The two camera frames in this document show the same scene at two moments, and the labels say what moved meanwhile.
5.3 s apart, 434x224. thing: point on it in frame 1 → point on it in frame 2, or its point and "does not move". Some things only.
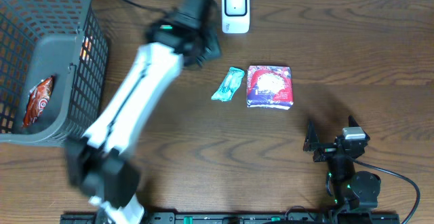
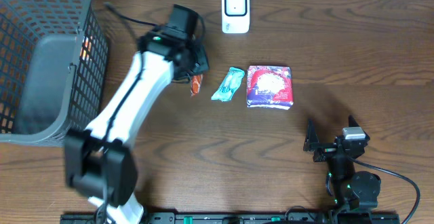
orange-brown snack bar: x=38 y=96 → x=196 y=81
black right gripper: x=312 y=142 does not move
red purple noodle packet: x=269 y=87 does not move
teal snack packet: x=230 y=85 does not move
